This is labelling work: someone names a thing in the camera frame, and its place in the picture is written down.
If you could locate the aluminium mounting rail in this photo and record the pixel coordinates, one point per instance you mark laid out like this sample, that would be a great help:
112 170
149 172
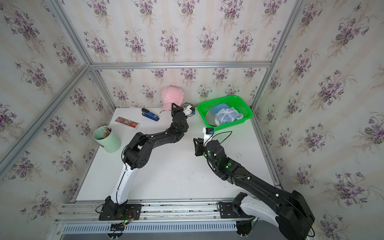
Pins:
85 212

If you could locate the mint green pen cup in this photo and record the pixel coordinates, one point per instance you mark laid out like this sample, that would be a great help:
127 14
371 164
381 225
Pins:
108 140

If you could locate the blue black stapler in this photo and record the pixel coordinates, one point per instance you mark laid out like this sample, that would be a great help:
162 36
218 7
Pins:
150 115

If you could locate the green plastic basket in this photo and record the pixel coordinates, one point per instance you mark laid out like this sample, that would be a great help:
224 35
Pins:
209 109

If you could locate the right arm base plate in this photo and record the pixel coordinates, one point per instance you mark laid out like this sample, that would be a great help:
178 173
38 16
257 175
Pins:
228 210

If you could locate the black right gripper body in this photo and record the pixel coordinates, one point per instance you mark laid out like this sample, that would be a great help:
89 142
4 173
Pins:
201 151

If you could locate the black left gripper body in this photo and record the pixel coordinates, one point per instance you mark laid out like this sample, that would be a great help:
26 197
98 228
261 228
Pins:
178 111

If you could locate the pink baseball cap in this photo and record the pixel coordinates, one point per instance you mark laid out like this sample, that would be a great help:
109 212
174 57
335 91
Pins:
171 95

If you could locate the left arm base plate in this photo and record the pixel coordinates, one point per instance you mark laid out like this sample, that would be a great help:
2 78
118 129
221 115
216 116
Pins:
127 212

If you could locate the light blue baseball cap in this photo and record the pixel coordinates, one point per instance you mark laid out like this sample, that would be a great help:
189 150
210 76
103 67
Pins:
222 114

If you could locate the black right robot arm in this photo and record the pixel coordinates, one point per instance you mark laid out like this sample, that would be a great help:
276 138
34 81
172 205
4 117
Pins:
293 214

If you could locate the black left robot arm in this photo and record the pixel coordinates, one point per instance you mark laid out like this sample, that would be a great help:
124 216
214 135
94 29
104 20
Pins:
137 154

